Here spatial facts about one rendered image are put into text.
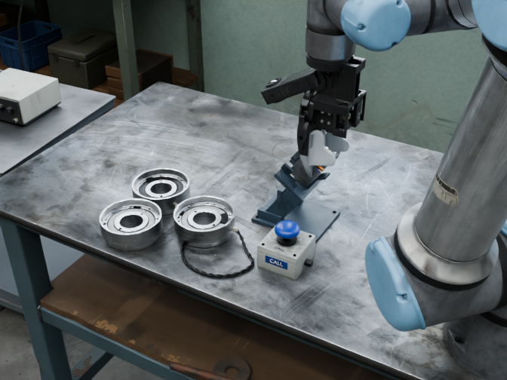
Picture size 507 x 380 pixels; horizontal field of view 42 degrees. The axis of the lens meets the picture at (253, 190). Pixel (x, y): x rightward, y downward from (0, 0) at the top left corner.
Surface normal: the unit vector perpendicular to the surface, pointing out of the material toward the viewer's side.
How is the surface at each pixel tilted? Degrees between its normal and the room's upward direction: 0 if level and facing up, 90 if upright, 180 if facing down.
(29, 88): 0
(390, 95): 90
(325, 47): 89
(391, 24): 90
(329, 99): 0
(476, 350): 72
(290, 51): 90
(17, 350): 0
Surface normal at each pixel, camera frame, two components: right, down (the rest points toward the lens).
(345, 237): 0.00, -0.83
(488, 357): -0.50, 0.20
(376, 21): 0.33, 0.52
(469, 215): -0.38, 0.68
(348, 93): -0.51, 0.48
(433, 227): -0.84, 0.37
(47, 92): 0.90, 0.24
